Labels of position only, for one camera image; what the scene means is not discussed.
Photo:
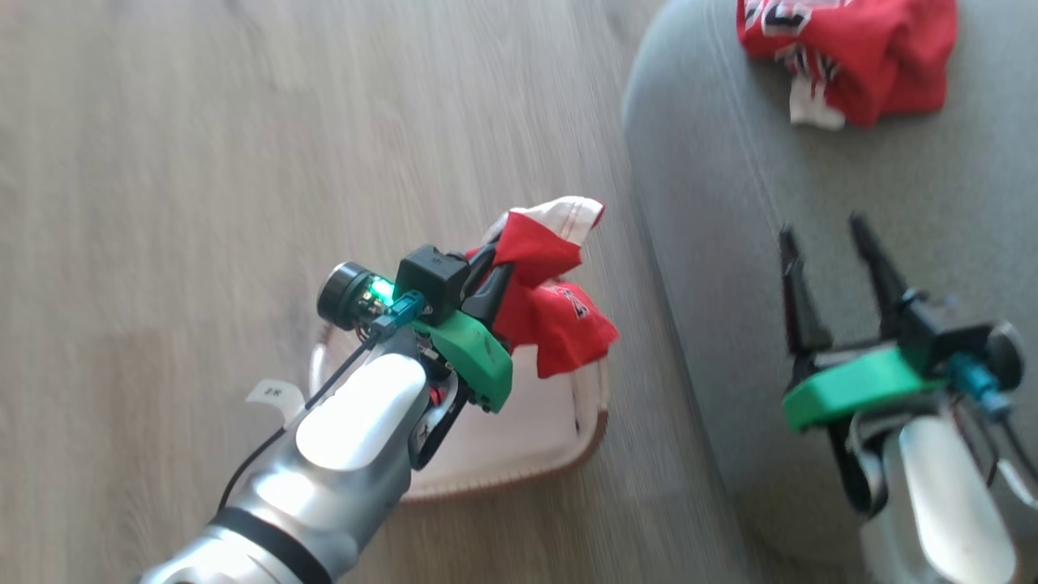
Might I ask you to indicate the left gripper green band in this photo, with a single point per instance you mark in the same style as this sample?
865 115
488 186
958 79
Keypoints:
474 361

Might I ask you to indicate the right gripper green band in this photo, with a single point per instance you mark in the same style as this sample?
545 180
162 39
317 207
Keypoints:
859 389

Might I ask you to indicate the red shorts with white waistband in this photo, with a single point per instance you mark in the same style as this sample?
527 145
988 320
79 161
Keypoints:
559 320

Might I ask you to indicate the red jersey with black lettering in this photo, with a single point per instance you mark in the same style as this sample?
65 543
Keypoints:
868 57

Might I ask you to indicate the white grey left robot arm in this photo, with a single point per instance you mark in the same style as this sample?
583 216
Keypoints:
349 438

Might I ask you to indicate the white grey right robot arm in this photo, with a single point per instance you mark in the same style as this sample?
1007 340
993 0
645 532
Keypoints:
949 495

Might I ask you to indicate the grey fabric sofa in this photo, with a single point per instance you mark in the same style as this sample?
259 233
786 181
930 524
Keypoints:
730 243

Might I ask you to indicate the white brown-rimmed laundry basket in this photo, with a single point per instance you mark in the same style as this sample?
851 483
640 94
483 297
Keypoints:
519 438

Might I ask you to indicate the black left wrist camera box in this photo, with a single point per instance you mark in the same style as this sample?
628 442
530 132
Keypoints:
434 280

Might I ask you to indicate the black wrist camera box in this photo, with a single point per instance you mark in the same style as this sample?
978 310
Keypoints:
434 280
949 341

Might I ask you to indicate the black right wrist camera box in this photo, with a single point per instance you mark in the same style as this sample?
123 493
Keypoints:
949 341

